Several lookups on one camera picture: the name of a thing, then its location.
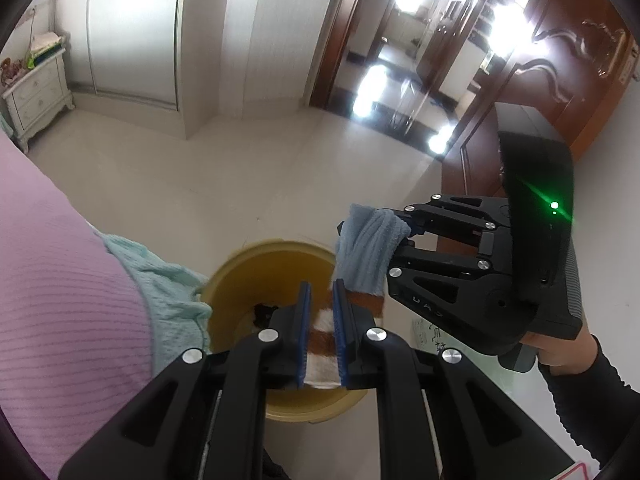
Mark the brown wooden door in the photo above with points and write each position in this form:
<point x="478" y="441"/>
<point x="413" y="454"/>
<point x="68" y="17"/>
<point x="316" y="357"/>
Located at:
<point x="565" y="60"/>

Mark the white nightstand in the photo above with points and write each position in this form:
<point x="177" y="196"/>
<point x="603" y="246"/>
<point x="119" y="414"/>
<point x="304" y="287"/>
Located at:
<point x="37" y="95"/>

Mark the white wardrobe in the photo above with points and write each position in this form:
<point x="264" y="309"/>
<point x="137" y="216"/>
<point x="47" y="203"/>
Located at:
<point x="200" y="35"/>

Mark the light blue sock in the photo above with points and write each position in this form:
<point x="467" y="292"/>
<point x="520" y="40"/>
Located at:
<point x="365" y="250"/>

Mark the person's right forearm black sleeve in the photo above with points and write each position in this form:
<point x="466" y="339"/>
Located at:
<point x="590" y="400"/>

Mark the dark maroon sock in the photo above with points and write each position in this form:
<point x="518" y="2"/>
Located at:
<point x="262" y="312"/>

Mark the bed with purple cover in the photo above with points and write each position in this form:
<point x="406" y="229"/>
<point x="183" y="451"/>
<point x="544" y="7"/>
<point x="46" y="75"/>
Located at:
<point x="65" y="300"/>

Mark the white paper sheet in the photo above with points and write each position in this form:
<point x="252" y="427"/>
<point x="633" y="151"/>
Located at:
<point x="427" y="332"/>

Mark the person's right hand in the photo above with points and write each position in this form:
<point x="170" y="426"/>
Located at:
<point x="565" y="350"/>

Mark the small brown plush toy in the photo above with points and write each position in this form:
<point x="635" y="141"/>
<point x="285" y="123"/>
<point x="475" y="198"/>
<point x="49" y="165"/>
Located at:
<point x="10" y="71"/>

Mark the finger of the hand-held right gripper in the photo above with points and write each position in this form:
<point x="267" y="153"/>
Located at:
<point x="450" y="290"/>
<point x="460" y="215"/>

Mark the green and white books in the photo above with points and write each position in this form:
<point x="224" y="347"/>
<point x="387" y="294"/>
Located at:
<point x="45" y="50"/>

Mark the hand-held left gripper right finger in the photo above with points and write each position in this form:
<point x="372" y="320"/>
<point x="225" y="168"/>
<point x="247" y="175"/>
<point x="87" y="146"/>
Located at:
<point x="339" y="335"/>

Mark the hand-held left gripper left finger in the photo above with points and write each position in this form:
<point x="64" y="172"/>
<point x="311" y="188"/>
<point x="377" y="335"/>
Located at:
<point x="304" y="340"/>

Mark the brown white striped sock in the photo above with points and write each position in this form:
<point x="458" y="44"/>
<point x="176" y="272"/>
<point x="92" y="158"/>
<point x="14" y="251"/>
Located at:
<point x="322" y="345"/>

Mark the yellow plastic bucket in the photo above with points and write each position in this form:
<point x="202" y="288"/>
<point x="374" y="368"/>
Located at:
<point x="235" y="280"/>

